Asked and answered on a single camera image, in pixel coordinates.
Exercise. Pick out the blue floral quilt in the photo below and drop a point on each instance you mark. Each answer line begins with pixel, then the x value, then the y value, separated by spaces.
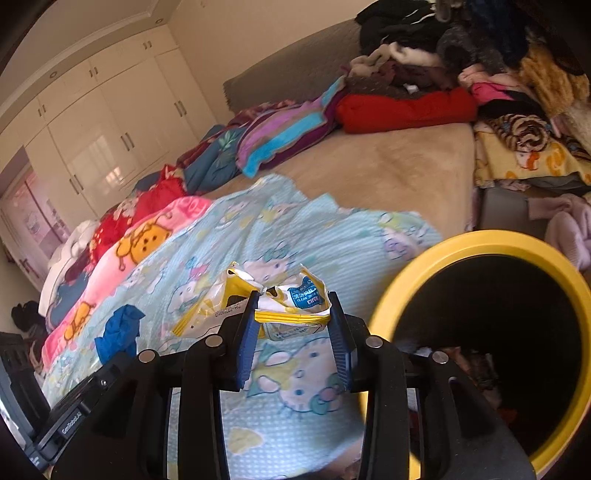
pixel 212 166

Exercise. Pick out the pink bear print blanket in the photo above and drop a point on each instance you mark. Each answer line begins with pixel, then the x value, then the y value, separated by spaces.
pixel 106 272

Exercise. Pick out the yellow cartoon print blanket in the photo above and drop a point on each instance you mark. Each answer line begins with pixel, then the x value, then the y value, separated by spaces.
pixel 531 161

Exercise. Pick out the light pink garment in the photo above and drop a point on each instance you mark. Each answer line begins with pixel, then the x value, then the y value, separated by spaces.
pixel 568 230

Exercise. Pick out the blue plastic bag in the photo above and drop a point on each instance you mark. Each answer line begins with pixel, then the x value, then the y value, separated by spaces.
pixel 120 332

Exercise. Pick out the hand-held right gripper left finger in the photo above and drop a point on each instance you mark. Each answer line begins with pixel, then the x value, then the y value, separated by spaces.
pixel 244 346

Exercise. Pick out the yellow white packet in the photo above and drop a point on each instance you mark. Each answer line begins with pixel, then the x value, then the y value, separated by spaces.
pixel 295 300

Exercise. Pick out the white cloth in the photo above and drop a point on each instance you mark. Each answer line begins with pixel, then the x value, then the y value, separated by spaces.
pixel 69 249

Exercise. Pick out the cream wardrobe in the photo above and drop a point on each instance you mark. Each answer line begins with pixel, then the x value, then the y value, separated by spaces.
pixel 101 138

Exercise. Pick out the grey headboard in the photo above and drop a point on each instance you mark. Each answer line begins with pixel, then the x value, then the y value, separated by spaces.
pixel 286 74

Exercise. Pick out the purple striped pillow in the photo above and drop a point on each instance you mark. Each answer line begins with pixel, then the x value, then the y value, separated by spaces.
pixel 277 138

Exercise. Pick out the beige bed sheet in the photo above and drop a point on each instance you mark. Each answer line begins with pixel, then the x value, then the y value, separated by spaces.
pixel 392 175

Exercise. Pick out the pile of clothes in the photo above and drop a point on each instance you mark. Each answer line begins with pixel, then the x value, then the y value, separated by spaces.
pixel 485 46

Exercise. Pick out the red garment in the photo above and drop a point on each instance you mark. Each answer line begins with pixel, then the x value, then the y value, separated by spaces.
pixel 406 110

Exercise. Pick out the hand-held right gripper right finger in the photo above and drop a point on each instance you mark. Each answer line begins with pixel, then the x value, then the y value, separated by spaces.
pixel 341 350

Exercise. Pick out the light blue cat print blanket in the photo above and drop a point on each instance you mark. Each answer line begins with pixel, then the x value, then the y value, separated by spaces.
pixel 323 230

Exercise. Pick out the yellow rimmed black bin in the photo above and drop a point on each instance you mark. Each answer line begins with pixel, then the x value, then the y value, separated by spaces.
pixel 461 244

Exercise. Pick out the dark cloth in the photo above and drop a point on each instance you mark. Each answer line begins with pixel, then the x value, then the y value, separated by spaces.
pixel 27 314

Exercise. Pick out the pink cat print door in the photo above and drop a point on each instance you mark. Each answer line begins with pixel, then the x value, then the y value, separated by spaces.
pixel 32 212

